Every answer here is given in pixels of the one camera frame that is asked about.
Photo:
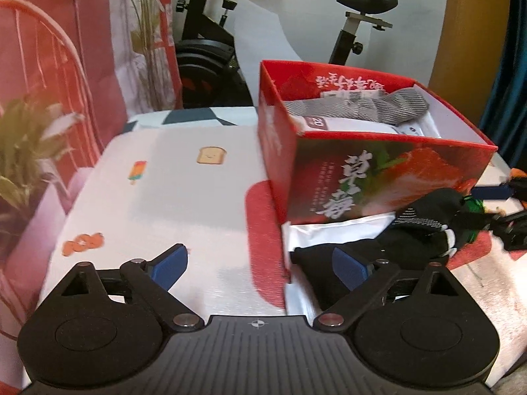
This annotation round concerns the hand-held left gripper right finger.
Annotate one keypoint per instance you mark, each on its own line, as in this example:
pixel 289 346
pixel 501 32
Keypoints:
pixel 349 269

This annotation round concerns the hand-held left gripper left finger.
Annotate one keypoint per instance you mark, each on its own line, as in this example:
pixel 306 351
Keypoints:
pixel 171 266

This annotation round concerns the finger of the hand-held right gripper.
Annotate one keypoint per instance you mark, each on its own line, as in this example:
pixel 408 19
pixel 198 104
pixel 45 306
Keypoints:
pixel 492 193
pixel 496 221

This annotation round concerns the green tassel sock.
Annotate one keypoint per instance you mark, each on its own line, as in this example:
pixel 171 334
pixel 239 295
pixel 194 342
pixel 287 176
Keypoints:
pixel 469 214

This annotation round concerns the plain black sock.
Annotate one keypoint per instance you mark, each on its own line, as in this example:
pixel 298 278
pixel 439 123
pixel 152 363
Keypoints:
pixel 317 261

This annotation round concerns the black sock white stripes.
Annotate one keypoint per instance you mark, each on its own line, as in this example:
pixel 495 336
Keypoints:
pixel 428 216

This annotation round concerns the red cardboard box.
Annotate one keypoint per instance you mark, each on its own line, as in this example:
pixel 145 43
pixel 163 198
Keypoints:
pixel 370 173

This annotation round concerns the grey knit sock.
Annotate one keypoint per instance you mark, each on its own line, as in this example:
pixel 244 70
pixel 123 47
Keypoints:
pixel 391 106

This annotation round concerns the white plastic packet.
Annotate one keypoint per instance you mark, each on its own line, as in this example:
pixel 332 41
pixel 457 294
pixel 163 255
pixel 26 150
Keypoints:
pixel 333 126

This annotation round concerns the white plastic bag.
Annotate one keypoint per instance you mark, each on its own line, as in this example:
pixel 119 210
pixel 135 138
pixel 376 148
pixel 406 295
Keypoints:
pixel 329 232

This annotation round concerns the white printed tablecloth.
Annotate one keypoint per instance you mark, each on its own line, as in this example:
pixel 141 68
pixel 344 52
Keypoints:
pixel 173 214

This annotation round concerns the teal curtain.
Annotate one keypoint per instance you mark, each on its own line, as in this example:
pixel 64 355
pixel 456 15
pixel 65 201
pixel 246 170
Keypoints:
pixel 508 90

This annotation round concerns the wooden door panel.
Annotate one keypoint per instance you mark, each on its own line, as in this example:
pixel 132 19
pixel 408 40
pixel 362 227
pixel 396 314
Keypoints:
pixel 465 28

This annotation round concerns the black exercise bike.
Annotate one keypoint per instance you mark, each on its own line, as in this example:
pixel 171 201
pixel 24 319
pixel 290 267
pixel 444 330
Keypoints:
pixel 206 49

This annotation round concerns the white board sheet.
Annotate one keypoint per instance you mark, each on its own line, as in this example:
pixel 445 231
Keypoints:
pixel 259 41

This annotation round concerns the red plant printed wall cloth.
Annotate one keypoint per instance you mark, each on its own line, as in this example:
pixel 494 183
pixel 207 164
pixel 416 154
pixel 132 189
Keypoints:
pixel 61 90

